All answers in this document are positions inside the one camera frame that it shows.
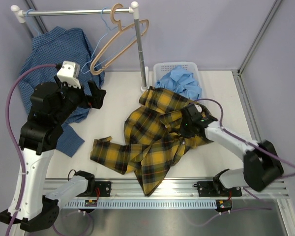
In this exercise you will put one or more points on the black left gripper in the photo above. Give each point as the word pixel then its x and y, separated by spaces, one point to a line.
pixel 94 101

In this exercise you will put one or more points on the white clothes rack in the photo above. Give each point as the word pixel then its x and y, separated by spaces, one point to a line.
pixel 20 15

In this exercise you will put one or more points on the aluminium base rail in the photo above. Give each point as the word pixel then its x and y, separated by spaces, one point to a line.
pixel 170 188

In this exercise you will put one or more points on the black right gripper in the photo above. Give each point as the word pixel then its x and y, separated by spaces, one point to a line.
pixel 187 133

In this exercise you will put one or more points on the aluminium frame post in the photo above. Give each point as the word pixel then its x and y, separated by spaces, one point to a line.
pixel 238 74

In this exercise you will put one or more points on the light blue shirt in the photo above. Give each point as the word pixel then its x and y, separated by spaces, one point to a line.
pixel 182 82

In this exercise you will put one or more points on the white plastic basket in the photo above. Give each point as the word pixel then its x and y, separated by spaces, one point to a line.
pixel 161 69

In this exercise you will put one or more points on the blue checkered shirt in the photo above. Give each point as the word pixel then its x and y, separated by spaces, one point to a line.
pixel 55 47

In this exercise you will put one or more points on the wooden hanger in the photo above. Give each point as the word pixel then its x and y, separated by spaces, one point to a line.
pixel 139 25

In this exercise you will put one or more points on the blue wire hanger left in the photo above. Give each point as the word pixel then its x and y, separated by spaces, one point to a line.
pixel 31 22

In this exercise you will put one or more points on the light blue wire hanger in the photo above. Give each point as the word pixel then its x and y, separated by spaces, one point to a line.
pixel 100 41

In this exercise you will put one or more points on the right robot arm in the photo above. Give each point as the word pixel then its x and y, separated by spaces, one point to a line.
pixel 261 165

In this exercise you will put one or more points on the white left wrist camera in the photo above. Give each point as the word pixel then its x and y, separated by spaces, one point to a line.
pixel 68 73

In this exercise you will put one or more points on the white slotted cable duct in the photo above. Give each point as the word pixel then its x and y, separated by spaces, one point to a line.
pixel 142 204

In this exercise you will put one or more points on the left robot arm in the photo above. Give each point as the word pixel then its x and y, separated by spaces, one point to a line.
pixel 52 104

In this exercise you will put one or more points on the yellow plaid shirt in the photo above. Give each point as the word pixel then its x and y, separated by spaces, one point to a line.
pixel 153 143

